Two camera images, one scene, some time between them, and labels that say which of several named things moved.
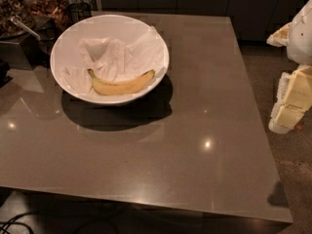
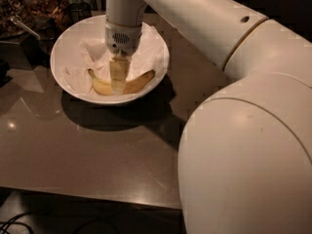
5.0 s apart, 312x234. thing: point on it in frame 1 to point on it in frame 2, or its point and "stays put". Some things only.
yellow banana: (114, 89) stays put
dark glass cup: (79, 12) stays put
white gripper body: (301, 36) to (123, 39)
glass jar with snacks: (14, 3) stays put
